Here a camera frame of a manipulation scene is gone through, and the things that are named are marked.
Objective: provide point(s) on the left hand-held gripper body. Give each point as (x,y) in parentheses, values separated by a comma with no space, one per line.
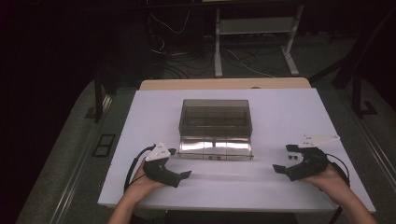
(160,169)

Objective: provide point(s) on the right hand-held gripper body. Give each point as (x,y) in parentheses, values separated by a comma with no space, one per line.
(311,161)

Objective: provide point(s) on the smoky transparent storage box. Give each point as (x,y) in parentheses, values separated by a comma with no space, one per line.
(214,124)

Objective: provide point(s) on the person's left hand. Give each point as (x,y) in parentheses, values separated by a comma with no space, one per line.
(141,185)

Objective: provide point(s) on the person's right hand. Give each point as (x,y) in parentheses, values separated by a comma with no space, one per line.
(327,180)

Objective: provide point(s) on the black metal stand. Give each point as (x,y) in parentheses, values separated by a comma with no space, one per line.
(358,93)
(99,93)

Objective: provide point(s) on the wooden table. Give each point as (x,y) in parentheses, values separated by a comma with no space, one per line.
(224,83)

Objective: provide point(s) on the white metal stand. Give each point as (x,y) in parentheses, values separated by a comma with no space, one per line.
(255,26)

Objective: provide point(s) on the black floor socket frame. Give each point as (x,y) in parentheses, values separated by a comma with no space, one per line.
(104,145)

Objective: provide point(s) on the metal floor rail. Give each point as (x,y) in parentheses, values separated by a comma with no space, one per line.
(74,174)
(376,143)

